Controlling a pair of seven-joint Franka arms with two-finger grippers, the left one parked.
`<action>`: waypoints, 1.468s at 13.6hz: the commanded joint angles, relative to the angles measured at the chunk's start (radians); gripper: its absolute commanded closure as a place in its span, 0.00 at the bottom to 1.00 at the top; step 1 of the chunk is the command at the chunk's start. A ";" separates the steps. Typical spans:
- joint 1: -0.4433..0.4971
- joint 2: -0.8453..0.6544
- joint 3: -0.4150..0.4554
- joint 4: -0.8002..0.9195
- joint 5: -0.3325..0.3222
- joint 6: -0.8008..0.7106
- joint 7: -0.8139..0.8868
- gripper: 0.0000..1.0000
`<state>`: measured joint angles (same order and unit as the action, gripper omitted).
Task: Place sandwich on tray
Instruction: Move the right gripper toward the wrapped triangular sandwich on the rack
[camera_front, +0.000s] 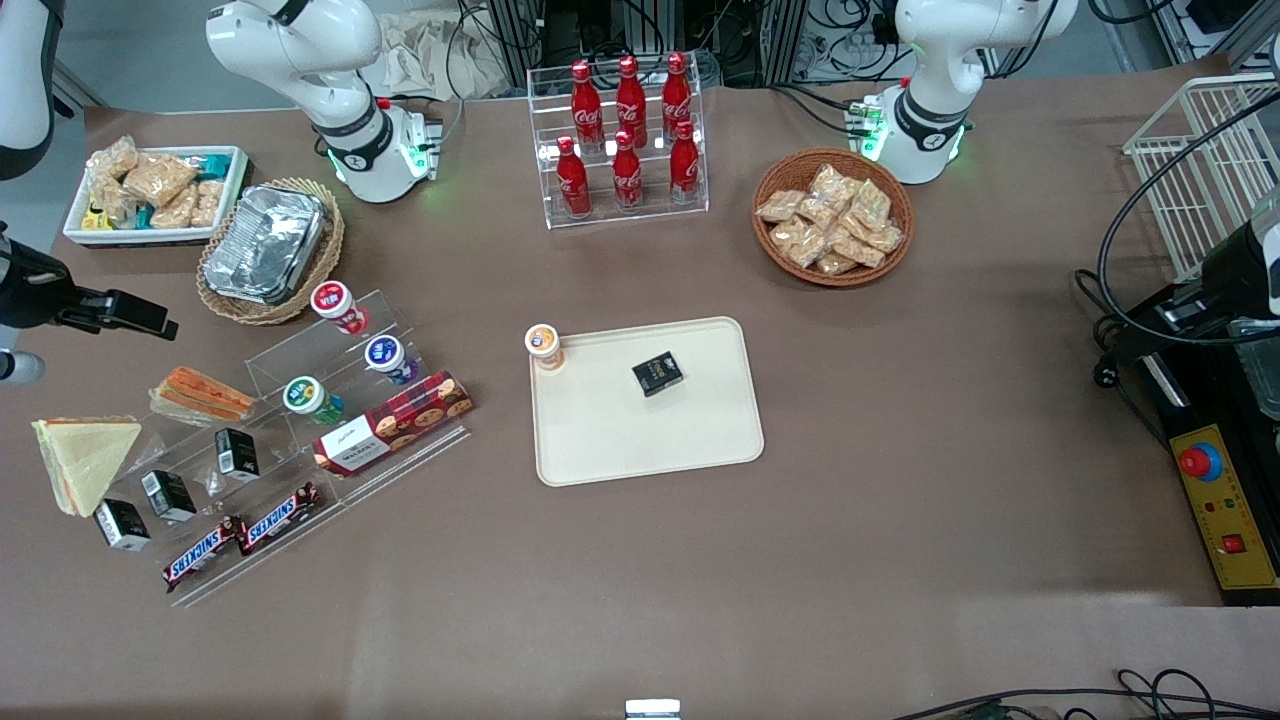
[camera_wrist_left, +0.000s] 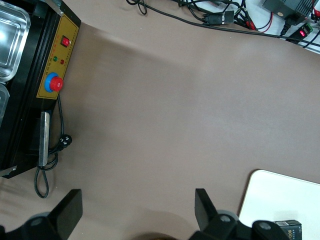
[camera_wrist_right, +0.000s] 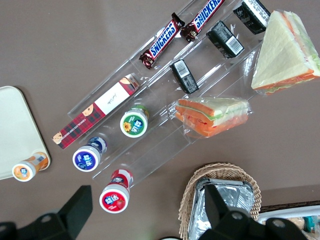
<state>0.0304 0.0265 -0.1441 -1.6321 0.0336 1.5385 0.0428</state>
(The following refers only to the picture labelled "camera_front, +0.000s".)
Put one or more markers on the wrapped orange filling sandwich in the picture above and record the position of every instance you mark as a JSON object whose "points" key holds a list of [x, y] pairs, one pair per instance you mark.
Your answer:
{"points": [[205, 395]]}

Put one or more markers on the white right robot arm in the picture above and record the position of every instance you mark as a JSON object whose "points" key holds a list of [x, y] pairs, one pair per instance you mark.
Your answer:
{"points": [[340, 110]]}

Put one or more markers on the teal snack packet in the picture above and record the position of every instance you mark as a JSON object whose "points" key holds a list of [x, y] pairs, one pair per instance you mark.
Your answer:
{"points": [[212, 163]]}

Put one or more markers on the aluminium frame rack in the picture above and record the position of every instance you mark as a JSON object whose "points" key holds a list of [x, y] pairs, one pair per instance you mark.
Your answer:
{"points": [[600, 30]]}

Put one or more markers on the aluminium foil container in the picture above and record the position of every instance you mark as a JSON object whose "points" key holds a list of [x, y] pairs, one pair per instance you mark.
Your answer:
{"points": [[265, 245]]}

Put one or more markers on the light wicker oval basket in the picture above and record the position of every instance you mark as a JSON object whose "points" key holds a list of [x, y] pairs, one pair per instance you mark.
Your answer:
{"points": [[330, 260]]}

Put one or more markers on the blue lid cup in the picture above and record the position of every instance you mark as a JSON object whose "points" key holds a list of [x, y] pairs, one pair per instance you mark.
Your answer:
{"points": [[388, 356]]}

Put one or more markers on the brown round wicker basket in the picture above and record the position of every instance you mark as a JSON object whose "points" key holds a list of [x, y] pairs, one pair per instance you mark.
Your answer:
{"points": [[790, 170]]}

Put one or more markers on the yellow snack packet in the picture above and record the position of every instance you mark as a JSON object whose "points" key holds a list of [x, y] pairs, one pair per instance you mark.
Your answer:
{"points": [[96, 218]]}

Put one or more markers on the clear wrapped snack pack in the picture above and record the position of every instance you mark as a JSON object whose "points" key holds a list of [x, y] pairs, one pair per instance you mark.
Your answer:
{"points": [[115, 158], [158, 178], [112, 203], [208, 202], [178, 210]]}

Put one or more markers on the snickers chocolate bar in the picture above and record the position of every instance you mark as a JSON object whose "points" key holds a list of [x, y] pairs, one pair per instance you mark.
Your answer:
{"points": [[280, 518], [200, 555]]}

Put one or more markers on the white rectangular bin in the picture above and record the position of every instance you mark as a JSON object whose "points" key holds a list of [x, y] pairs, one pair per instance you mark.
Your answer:
{"points": [[238, 180]]}

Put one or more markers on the small black box gold print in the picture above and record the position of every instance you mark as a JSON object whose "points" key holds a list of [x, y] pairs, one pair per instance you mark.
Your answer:
{"points": [[657, 374]]}

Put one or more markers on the wrapped biscuit pack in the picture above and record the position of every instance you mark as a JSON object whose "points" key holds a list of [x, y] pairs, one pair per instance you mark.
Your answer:
{"points": [[800, 242], [885, 238], [835, 264], [832, 187], [870, 203], [855, 248], [780, 206]]}

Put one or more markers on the orange lid cup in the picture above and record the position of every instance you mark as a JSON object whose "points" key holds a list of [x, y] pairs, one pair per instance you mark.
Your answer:
{"points": [[543, 343]]}

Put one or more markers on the red tartan shortbread box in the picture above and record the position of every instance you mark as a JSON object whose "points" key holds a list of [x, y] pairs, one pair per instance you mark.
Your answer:
{"points": [[390, 425]]}

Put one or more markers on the grey metal frame bar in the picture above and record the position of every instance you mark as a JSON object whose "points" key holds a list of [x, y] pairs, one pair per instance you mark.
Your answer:
{"points": [[78, 88]]}

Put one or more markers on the green lid cup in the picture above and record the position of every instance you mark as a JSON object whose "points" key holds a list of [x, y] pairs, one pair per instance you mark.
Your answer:
{"points": [[305, 396]]}

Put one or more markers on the small black white box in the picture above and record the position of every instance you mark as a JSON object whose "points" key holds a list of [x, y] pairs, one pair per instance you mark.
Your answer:
{"points": [[120, 524], [168, 495], [237, 453]]}

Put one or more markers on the red lid cup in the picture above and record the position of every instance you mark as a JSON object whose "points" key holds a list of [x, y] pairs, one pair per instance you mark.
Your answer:
{"points": [[335, 300]]}

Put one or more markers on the clear acrylic stepped stand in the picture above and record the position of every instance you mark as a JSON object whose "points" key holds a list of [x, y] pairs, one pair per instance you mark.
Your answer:
{"points": [[290, 350]]}

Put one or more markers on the beige cloth bag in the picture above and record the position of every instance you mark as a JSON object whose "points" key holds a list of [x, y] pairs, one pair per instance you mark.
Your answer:
{"points": [[430, 55]]}

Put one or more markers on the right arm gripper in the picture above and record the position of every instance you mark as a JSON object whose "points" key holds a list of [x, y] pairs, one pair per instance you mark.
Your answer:
{"points": [[32, 288]]}

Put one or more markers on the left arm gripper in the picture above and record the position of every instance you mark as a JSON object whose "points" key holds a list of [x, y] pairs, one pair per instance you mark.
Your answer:
{"points": [[1228, 270]]}

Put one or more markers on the clear acrylic bottle rack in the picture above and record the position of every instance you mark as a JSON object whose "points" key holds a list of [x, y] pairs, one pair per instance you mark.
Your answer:
{"points": [[690, 205]]}

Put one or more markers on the small silver white device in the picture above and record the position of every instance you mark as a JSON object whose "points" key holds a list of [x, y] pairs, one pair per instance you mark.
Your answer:
{"points": [[653, 709]]}

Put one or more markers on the triangular white bread sandwich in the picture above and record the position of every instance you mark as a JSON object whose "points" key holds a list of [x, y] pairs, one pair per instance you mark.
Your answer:
{"points": [[85, 460]]}

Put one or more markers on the beige plastic serving tray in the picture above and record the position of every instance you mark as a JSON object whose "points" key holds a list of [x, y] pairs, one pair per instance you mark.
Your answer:
{"points": [[640, 440]]}

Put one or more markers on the black yellow emergency stop box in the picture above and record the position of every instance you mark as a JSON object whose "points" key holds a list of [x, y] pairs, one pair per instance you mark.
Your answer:
{"points": [[1225, 520]]}

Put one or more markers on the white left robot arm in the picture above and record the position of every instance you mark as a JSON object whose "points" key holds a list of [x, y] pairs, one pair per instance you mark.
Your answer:
{"points": [[930, 110]]}

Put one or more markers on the red coca cola bottle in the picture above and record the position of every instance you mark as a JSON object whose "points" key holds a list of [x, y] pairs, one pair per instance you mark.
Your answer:
{"points": [[572, 185], [677, 95], [631, 100], [685, 170], [627, 178], [586, 105]]}

